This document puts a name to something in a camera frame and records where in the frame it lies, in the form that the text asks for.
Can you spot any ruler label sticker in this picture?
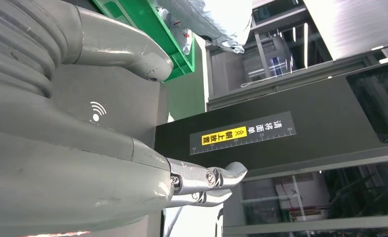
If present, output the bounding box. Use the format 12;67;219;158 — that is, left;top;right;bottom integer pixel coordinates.
190;111;297;156

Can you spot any black inbound scanning machine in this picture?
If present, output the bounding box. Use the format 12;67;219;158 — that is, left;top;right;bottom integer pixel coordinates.
50;58;388;237

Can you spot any green plastic crate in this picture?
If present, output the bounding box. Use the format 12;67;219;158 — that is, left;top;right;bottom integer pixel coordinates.
92;0;195;82

